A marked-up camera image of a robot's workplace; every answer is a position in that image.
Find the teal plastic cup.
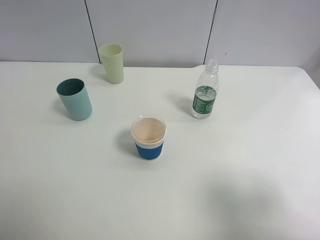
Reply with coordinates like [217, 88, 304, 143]
[56, 78, 92, 121]

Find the blue sleeved paper cup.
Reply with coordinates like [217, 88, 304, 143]
[131, 114, 167, 161]

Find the clear green-label water bottle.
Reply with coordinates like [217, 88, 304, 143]
[192, 59, 220, 120]

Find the light green plastic cup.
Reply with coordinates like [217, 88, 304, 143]
[98, 44, 124, 84]

